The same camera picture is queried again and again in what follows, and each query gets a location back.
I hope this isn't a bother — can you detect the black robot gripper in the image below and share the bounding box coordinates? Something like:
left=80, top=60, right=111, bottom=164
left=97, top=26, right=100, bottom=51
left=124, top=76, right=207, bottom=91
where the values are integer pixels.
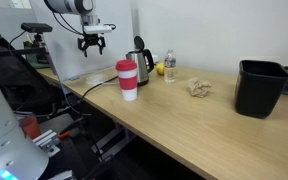
left=77, top=34, right=106, bottom=57

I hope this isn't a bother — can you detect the clear circular tape roll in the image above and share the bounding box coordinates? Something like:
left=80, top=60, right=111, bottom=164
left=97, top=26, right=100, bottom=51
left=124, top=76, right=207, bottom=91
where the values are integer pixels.
left=86, top=74, right=108, bottom=85

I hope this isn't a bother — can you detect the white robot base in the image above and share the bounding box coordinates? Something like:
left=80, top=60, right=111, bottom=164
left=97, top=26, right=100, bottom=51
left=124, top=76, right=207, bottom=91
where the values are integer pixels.
left=0, top=90, right=49, bottom=180

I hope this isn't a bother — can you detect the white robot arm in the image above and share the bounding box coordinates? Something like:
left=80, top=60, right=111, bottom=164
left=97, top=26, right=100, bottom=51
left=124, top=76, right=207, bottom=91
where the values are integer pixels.
left=44, top=0, right=112, bottom=56

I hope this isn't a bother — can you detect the small yellow pumpkin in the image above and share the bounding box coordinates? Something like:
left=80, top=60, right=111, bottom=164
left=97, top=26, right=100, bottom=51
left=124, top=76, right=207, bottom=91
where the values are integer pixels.
left=155, top=62, right=164, bottom=76

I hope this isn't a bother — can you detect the red and white travel cup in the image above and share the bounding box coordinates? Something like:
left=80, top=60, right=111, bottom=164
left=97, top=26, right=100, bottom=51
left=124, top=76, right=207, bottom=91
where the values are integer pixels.
left=115, top=60, right=137, bottom=101

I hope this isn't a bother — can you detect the stainless steel electric kettle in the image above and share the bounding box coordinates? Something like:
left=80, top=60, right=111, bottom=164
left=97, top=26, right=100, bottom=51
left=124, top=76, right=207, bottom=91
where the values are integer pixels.
left=126, top=36, right=154, bottom=86

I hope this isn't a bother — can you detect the clear plastic water bottle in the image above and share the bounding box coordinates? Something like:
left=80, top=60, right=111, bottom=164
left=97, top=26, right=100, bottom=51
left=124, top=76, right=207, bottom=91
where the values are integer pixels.
left=164, top=49, right=176, bottom=83

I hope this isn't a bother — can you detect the red cup under table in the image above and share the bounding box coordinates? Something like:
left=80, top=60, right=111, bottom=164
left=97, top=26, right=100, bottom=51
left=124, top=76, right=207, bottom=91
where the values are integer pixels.
left=19, top=116, right=41, bottom=139

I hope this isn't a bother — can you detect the black landfill bin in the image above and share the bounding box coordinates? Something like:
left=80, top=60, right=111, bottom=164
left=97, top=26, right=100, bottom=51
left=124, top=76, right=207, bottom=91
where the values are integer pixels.
left=234, top=60, right=288, bottom=119

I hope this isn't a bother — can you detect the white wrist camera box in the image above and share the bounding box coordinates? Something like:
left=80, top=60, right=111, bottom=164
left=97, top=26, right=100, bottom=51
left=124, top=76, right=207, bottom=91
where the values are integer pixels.
left=83, top=24, right=116, bottom=34

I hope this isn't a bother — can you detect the black camera on stand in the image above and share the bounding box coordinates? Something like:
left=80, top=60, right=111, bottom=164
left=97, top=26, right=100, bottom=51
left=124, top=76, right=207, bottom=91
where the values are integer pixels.
left=21, top=22, right=53, bottom=52

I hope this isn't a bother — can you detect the black power cable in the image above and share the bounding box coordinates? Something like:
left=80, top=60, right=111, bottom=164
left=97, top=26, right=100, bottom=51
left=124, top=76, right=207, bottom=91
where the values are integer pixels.
left=58, top=75, right=119, bottom=161

